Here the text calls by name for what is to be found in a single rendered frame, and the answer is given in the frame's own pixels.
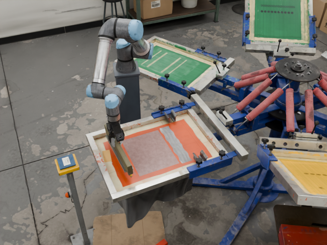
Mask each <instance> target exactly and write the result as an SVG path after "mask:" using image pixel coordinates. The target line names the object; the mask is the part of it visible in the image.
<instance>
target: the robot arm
mask: <svg viewBox="0 0 327 245"><path fill-rule="evenodd" d="M143 32H144V29H143V24H142V23H141V21H139V20H136V19H125V18H116V17H114V18H111V19H109V20H107V21H106V22H105V23H104V24H103V25H102V27H101V29H100V31H99V34H98V40H99V43H98V49H97V55H96V61H95V67H94V72H93V78H92V84H91V85H88V86H87V89H86V95H87V96H88V97H90V98H94V99H95V98H96V99H103V100H105V106H106V114H107V116H106V118H107V120H108V123H106V124H107V130H108V132H109V135H108V139H109V141H110V143H111V145H112V146H113V147H115V137H116V140H117V142H119V143H120V145H121V144H122V143H123V140H124V139H125V134H124V131H123V130H122V128H121V126H120V124H119V121H120V110H119V106H120V104H121V102H122V100H123V98H124V96H125V93H126V90H125V88H124V87H123V86H121V85H116V86H115V87H114V88H112V87H105V80H106V74H107V69H108V63H109V56H110V50H111V44H112V43H113V42H114V39H115V38H120V39H119V40H117V42H116V49H117V63H116V70H117V71H118V72H119V73H124V74H127V73H132V72H134V71H135V70H136V63H135V61H134V58H139V59H146V60H150V59H152V56H153V49H154V44H153V43H148V42H147V41H146V40H144V39H143Z"/></svg>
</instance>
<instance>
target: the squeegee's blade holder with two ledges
mask: <svg viewBox="0 0 327 245"><path fill-rule="evenodd" d="M105 136H106V138H107V140H108V142H109V144H110V146H111V148H112V150H113V151H114V153H115V155H116V157H117V159H118V161H119V163H120V165H121V167H122V168H123V170H124V172H125V173H126V172H127V171H126V169H125V167H124V165H123V163H122V162H121V160H120V158H119V156H118V154H117V152H116V150H115V149H114V147H113V146H112V145H111V143H110V141H109V139H108V135H105Z"/></svg>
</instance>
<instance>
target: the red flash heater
mask: <svg viewBox="0 0 327 245"><path fill-rule="evenodd" d="M278 238H279V244H280V245H327V228H321V227H306V226H295V225H285V224H281V225H280V228H279V234H278Z"/></svg>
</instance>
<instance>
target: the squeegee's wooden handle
mask: <svg viewBox="0 0 327 245"><path fill-rule="evenodd" d="M104 127H105V131H106V134H107V135H109V132H108V130H107V124H105V125H104ZM114 149H115V150H116V152H117V154H118V156H119V158H120V160H121V162H122V163H123V165H124V167H125V169H126V171H127V173H128V175H131V174H133V169H132V165H131V163H130V161H129V160H128V158H127V156H126V154H125V152H124V151H123V149H122V147H121V145H120V143H119V142H117V140H116V137H115V147H114Z"/></svg>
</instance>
